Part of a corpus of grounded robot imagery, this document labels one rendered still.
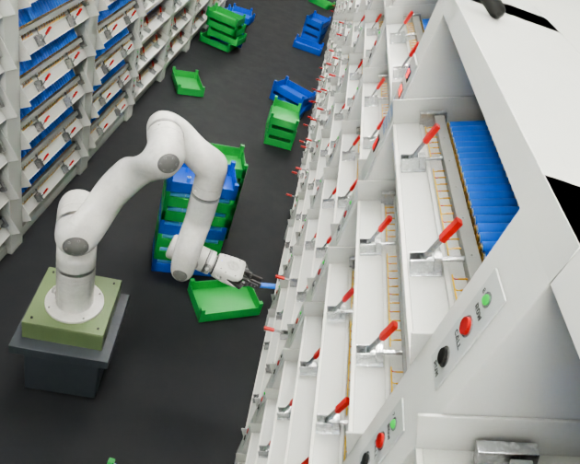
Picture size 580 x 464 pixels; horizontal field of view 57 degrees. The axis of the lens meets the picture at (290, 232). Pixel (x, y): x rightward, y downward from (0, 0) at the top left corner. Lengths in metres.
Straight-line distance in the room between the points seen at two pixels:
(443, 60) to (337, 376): 0.62
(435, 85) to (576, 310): 0.75
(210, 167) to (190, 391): 1.02
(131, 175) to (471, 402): 1.23
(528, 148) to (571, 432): 0.24
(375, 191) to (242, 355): 1.39
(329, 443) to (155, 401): 1.32
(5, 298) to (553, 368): 2.26
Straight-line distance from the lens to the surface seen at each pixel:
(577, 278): 0.39
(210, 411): 2.22
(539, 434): 0.54
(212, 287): 2.62
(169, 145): 1.47
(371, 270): 0.99
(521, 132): 0.54
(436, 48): 1.05
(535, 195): 0.47
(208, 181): 1.60
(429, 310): 0.66
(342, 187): 1.58
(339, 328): 1.13
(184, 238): 1.71
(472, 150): 0.96
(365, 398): 0.80
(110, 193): 1.60
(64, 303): 1.93
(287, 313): 1.94
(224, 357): 2.38
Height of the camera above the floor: 1.86
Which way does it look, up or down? 37 degrees down
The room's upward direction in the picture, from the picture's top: 21 degrees clockwise
